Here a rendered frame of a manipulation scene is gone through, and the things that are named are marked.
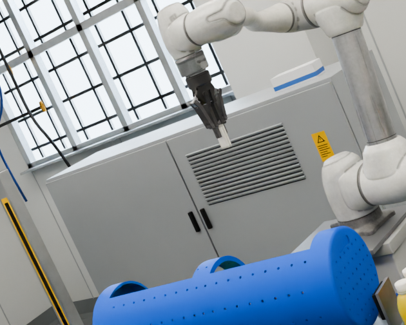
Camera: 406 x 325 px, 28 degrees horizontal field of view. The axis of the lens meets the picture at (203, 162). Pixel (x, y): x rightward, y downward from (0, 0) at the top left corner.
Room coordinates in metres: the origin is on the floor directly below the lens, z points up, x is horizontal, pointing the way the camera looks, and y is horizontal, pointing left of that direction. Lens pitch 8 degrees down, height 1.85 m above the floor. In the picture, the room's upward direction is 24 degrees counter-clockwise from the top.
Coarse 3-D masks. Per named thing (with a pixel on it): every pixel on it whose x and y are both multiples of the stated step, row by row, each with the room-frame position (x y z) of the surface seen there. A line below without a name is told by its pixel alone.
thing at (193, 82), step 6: (204, 72) 2.36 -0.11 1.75; (186, 78) 2.40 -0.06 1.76; (192, 78) 2.36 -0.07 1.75; (198, 78) 2.36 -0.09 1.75; (204, 78) 2.36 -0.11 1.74; (210, 78) 2.37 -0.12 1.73; (192, 84) 2.36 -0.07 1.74; (198, 84) 2.36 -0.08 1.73; (204, 84) 2.39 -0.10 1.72; (210, 84) 2.40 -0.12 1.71; (192, 90) 2.37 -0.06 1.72; (198, 90) 2.37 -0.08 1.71; (204, 90) 2.38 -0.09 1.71; (198, 96) 2.36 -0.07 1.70; (210, 96) 2.39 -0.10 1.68; (204, 102) 2.37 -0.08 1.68
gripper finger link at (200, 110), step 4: (196, 100) 2.35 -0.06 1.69; (196, 104) 2.34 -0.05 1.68; (200, 104) 2.35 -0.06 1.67; (196, 108) 2.36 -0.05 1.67; (200, 108) 2.35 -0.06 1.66; (200, 112) 2.36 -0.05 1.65; (204, 112) 2.35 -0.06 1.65; (200, 116) 2.36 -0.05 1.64; (204, 116) 2.35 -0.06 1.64; (208, 116) 2.36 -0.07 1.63; (204, 120) 2.36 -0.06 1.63; (208, 120) 2.36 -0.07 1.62; (204, 124) 2.37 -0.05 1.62; (208, 124) 2.36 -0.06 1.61; (212, 124) 2.36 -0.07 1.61
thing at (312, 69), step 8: (304, 64) 4.00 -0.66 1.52; (312, 64) 3.92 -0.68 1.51; (320, 64) 4.00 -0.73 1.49; (288, 72) 3.99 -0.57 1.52; (296, 72) 3.97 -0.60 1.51; (304, 72) 3.95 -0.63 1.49; (312, 72) 3.93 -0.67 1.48; (320, 72) 3.97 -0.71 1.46; (272, 80) 4.04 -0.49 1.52; (280, 80) 4.02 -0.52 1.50; (288, 80) 4.00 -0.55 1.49; (296, 80) 3.98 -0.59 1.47; (304, 80) 3.96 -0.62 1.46; (280, 88) 4.03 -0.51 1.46
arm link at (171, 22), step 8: (168, 8) 2.35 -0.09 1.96; (176, 8) 2.35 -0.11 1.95; (184, 8) 2.36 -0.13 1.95; (160, 16) 2.36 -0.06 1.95; (168, 16) 2.35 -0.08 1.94; (176, 16) 2.34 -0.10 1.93; (184, 16) 2.32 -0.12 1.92; (160, 24) 2.36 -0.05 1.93; (168, 24) 2.34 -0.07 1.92; (176, 24) 2.33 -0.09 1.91; (184, 24) 2.30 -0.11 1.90; (160, 32) 2.38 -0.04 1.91; (168, 32) 2.35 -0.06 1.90; (176, 32) 2.33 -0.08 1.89; (184, 32) 2.30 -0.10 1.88; (168, 40) 2.36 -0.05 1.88; (176, 40) 2.33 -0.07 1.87; (184, 40) 2.32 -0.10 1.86; (168, 48) 2.37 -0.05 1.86; (176, 48) 2.35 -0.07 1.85; (184, 48) 2.34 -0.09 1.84; (192, 48) 2.34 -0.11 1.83; (200, 48) 2.37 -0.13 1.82; (176, 56) 2.36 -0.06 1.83; (184, 56) 2.35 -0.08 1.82
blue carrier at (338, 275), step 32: (224, 256) 2.38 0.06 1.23; (288, 256) 2.13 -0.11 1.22; (320, 256) 2.06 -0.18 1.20; (352, 256) 2.13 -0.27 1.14; (128, 288) 2.68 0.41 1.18; (160, 288) 2.39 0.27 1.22; (192, 288) 2.30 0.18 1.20; (224, 288) 2.22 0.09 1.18; (256, 288) 2.14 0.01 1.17; (288, 288) 2.08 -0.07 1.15; (320, 288) 2.02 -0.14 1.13; (352, 288) 2.07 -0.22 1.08; (96, 320) 2.50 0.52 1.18; (128, 320) 2.41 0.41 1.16; (160, 320) 2.33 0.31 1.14; (192, 320) 2.26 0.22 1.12; (224, 320) 2.20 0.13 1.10; (256, 320) 2.14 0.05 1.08; (288, 320) 2.09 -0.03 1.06; (320, 320) 2.05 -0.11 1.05; (352, 320) 2.02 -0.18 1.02
